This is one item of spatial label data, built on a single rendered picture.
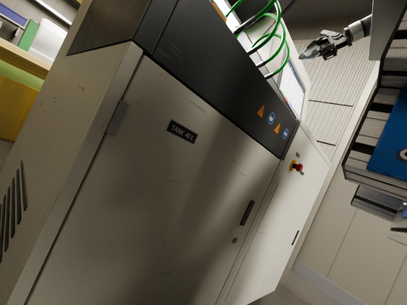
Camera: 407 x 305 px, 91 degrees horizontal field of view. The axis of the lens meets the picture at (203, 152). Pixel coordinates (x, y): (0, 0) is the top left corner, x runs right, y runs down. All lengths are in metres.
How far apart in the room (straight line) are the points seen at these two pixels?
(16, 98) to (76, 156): 2.37
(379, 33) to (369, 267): 2.22
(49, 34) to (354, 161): 3.58
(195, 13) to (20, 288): 0.55
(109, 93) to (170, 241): 0.38
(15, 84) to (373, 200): 2.75
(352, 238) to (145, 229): 2.14
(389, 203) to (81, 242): 0.70
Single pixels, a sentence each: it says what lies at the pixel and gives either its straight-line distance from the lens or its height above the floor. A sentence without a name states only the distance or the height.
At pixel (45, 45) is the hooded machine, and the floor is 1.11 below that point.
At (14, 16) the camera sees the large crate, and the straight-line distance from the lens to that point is 6.70.
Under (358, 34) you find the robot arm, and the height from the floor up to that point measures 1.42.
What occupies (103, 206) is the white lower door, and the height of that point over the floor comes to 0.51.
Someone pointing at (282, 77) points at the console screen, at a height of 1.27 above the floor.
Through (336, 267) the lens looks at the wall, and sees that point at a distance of 2.46.
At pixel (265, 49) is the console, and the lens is 1.23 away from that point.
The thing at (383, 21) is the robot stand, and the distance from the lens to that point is 0.35.
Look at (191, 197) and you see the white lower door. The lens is 0.53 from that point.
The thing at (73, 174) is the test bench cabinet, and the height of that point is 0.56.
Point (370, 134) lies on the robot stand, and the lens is 0.26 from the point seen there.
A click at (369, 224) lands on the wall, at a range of 2.43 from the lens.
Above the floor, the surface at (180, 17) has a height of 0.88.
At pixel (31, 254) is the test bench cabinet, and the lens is 0.44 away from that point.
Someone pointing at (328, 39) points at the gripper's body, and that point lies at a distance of 1.18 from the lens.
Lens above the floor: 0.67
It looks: 1 degrees up
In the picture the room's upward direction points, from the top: 25 degrees clockwise
